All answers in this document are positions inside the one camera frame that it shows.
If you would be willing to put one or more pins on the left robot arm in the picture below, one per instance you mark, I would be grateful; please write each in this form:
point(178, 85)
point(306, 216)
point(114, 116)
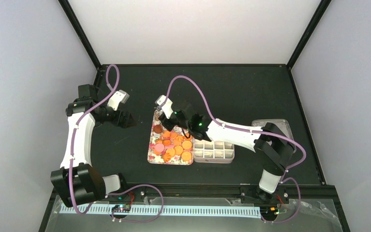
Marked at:
point(76, 181)

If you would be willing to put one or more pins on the white slotted cable duct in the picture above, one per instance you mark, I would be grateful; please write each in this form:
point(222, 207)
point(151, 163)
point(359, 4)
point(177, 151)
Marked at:
point(176, 210)

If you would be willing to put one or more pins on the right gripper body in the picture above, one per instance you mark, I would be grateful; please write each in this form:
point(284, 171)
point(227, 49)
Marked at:
point(168, 126)

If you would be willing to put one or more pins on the floral cookie tray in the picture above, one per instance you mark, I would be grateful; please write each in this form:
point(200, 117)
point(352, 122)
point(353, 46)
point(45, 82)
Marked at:
point(178, 145)

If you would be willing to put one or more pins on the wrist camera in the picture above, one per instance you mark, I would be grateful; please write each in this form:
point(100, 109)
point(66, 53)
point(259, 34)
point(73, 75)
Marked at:
point(164, 104)
point(119, 97)

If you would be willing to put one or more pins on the black frame post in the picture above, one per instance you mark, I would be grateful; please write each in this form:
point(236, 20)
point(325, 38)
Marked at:
point(70, 14)

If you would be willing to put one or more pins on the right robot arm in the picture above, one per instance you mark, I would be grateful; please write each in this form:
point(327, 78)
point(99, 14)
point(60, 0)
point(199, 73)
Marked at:
point(274, 161)

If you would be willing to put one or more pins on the pink divided cookie tin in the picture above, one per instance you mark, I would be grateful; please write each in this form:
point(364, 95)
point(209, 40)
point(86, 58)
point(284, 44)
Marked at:
point(213, 152)

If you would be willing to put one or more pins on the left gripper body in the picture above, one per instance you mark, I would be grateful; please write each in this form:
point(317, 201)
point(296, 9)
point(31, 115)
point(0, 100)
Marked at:
point(121, 123)

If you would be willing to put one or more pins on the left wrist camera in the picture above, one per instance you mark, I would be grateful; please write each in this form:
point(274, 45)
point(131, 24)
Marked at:
point(119, 97)

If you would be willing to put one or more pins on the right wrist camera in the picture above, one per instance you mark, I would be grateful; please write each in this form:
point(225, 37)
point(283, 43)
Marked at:
point(164, 104)

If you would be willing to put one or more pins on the dark brown round cookie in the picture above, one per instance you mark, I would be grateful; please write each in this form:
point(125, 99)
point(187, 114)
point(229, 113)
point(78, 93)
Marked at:
point(158, 129)

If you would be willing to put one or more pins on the clear plastic tin lid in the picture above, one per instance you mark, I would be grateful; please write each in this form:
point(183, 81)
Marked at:
point(281, 127)

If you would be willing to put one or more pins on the pink sandwich cookie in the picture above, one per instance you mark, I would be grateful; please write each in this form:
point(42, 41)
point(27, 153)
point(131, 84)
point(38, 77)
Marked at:
point(159, 148)

